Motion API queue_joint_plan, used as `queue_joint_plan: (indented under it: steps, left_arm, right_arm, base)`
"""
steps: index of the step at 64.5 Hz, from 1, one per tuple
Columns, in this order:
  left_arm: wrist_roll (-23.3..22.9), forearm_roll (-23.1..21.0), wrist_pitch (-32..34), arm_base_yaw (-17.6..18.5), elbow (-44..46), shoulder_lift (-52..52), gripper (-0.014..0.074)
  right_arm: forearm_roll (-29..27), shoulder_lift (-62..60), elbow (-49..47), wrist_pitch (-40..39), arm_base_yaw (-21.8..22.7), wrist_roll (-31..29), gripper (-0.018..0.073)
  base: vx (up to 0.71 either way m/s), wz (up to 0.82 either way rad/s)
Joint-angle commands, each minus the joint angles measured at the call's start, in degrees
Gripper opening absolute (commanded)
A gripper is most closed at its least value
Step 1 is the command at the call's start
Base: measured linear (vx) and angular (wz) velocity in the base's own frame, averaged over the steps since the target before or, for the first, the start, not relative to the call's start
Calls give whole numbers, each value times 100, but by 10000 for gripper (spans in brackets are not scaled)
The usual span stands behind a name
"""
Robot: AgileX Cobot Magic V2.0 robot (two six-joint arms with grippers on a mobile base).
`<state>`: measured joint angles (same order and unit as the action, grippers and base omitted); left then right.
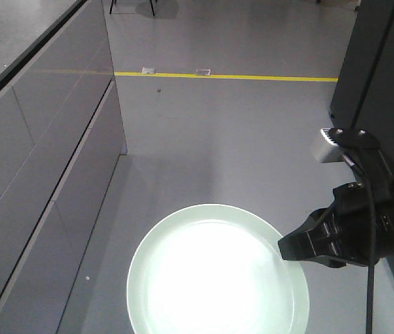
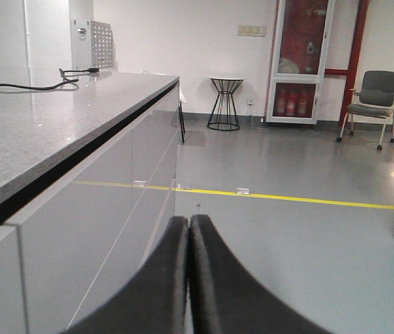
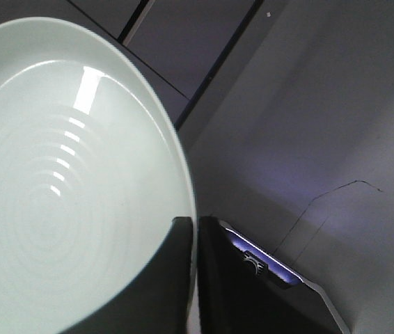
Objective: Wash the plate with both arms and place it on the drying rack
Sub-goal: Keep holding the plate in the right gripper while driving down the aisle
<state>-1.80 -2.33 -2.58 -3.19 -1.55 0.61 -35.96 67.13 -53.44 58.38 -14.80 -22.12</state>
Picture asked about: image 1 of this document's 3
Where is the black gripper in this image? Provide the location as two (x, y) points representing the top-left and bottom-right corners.
(278, 154), (394, 268)

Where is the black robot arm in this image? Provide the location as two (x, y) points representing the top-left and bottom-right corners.
(278, 150), (394, 268)

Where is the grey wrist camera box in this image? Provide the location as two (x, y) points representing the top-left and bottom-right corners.
(310, 127), (381, 166)

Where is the dark grey pillar cabinet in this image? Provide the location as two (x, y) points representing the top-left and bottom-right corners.
(330, 1), (394, 159)

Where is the light green round plate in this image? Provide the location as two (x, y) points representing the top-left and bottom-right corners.
(126, 204), (310, 333)

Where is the grey cabinet with drawers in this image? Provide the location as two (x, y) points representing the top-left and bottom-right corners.
(0, 1), (126, 333)

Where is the black camera cable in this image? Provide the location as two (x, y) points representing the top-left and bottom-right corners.
(342, 156), (379, 334)

